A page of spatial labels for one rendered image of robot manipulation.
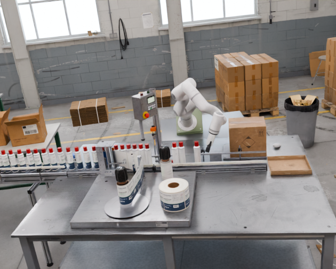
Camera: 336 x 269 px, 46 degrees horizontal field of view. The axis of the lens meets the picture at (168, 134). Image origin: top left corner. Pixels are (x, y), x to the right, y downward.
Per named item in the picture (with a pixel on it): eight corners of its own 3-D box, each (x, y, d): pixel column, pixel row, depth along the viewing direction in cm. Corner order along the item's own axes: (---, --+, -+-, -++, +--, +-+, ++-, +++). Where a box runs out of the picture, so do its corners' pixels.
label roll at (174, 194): (176, 192, 284) (174, 175, 279) (196, 202, 270) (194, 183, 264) (154, 204, 273) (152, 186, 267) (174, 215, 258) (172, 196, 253)
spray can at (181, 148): (179, 166, 322) (177, 143, 315) (180, 164, 327) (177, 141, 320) (185, 166, 322) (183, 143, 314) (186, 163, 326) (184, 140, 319)
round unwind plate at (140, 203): (98, 219, 263) (98, 218, 263) (111, 195, 291) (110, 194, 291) (144, 218, 258) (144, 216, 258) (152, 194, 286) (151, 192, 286)
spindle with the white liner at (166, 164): (161, 185, 297) (157, 149, 286) (163, 179, 305) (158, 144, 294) (173, 185, 295) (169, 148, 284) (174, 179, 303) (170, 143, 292)
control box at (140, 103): (134, 119, 319) (130, 96, 312) (149, 112, 330) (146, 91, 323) (143, 121, 312) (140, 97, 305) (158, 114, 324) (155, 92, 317)
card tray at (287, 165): (270, 175, 304) (270, 171, 302) (267, 160, 327) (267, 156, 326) (311, 174, 299) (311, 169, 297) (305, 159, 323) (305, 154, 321)
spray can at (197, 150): (194, 166, 320) (192, 143, 313) (195, 163, 325) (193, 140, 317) (201, 166, 319) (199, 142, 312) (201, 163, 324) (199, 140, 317)
